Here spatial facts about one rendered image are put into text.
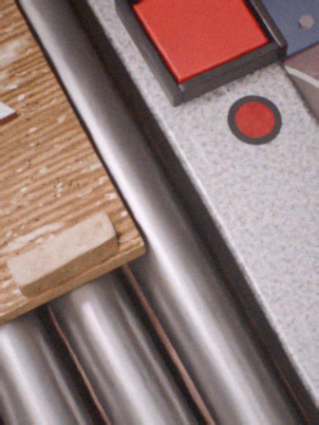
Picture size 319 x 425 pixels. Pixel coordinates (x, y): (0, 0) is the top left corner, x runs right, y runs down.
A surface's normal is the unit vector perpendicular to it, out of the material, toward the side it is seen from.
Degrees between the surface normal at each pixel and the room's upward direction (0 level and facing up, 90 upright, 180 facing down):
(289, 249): 0
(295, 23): 0
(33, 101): 0
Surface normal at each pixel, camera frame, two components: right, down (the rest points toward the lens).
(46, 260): -0.08, -0.51
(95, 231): 0.00, -0.25
